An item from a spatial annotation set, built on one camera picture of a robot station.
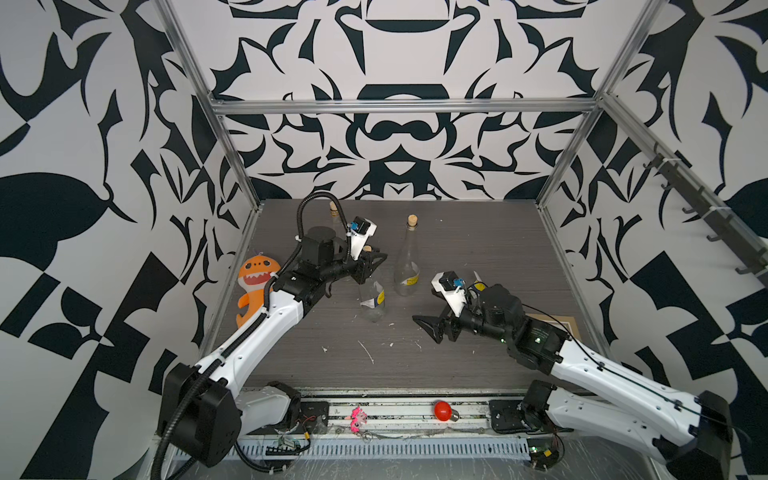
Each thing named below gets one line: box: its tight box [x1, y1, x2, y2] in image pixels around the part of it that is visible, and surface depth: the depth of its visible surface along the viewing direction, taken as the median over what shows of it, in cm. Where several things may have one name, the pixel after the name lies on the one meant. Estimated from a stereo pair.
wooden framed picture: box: [530, 313, 582, 341], surface depth 89 cm
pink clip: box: [350, 406, 368, 433], surface depth 76 cm
